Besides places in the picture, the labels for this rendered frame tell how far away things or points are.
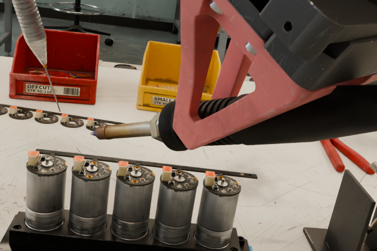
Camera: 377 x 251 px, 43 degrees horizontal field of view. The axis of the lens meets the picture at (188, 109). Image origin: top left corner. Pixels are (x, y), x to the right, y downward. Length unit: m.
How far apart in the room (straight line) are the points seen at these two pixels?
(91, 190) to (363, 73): 0.19
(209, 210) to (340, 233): 0.11
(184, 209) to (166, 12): 4.46
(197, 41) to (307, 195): 0.30
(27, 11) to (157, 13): 4.49
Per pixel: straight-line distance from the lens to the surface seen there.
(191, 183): 0.31
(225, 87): 0.22
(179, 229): 0.32
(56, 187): 0.31
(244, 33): 0.16
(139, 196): 0.31
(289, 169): 0.50
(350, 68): 0.16
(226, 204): 0.31
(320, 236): 0.40
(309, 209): 0.44
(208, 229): 0.32
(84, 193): 0.31
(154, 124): 0.24
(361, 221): 0.35
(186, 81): 0.20
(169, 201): 0.31
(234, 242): 0.34
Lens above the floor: 0.96
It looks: 20 degrees down
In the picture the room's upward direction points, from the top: 9 degrees clockwise
